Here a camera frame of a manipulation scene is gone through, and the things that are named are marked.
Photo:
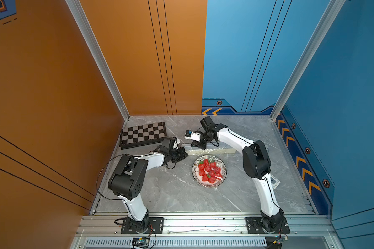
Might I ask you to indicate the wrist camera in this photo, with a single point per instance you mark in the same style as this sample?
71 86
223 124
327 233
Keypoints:
176 143
193 135

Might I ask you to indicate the left circuit board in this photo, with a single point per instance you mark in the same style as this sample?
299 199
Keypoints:
140 243

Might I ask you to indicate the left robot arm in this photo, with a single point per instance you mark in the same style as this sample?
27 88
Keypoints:
127 180

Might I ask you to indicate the striped ceramic plate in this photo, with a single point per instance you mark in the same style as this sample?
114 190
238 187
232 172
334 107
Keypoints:
219 162

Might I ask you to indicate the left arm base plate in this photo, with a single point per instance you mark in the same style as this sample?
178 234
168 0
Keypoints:
148 225

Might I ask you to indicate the black white chessboard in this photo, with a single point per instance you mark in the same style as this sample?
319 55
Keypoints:
143 135

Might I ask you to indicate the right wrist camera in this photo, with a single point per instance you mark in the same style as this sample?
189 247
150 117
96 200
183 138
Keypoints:
193 135

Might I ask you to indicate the right circuit board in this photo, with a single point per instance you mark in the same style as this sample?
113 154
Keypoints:
277 243

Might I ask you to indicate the circuit board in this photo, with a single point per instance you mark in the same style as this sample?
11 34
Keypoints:
140 243
277 243

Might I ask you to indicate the aluminium front rail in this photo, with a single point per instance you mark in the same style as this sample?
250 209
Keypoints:
205 231

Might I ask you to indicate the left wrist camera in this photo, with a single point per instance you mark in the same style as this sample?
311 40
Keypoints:
176 143

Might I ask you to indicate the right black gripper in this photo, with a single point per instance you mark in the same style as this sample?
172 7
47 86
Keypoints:
202 146

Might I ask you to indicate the red strawberries pile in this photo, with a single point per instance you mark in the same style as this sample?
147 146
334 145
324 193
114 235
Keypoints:
208 172

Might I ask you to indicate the cream plastic wrap dispenser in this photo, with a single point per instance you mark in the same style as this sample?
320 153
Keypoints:
210 149

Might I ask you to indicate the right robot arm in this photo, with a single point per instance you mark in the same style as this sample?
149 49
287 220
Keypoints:
256 164

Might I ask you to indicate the small white box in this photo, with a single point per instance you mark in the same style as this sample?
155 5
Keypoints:
274 181

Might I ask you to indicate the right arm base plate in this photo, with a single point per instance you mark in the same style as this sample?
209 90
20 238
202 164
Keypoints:
259 225

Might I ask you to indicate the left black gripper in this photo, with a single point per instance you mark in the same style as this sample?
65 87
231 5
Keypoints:
182 155

